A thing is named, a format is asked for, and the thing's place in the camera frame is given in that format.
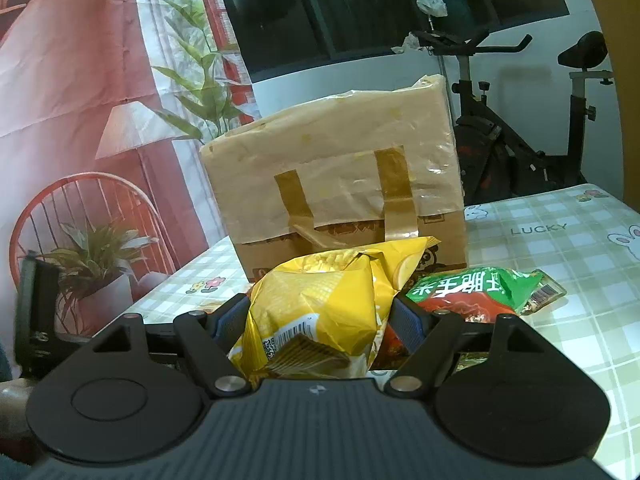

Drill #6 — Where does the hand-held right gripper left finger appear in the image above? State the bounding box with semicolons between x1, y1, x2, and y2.
92;292;253;397

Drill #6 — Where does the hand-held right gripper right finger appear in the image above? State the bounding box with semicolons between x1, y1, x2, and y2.
387;296;548;397

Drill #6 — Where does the yellow snack bag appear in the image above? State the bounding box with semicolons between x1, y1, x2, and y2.
227;235;441;381

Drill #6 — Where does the green and red snack bag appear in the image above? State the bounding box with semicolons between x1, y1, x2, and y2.
372;265;568;371

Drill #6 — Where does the green checked tablecloth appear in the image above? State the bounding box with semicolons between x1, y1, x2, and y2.
92;182;640;480

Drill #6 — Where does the taped cardboard box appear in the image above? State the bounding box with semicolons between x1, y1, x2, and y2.
199;74;470;283

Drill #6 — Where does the black exercise bike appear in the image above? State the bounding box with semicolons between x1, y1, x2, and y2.
400;30;613;206

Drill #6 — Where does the crumpled white plastic wrap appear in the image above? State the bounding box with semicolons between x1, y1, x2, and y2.
391;31;426;54

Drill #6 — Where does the dark window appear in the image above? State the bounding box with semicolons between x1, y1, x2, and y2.
220;0;571;75

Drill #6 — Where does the printed wall cloth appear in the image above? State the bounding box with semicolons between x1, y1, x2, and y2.
0;0;261;341

